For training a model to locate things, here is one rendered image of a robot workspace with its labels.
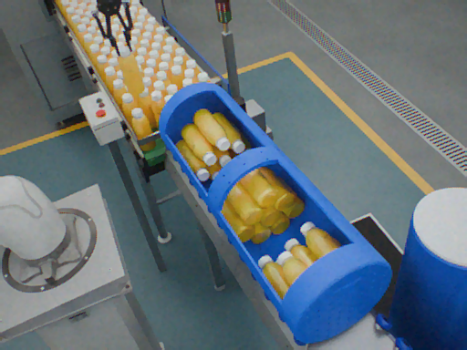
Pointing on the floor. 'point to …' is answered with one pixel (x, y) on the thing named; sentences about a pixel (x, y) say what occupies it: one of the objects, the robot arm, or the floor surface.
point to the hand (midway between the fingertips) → (121, 44)
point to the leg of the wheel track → (212, 258)
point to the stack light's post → (231, 63)
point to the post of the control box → (136, 202)
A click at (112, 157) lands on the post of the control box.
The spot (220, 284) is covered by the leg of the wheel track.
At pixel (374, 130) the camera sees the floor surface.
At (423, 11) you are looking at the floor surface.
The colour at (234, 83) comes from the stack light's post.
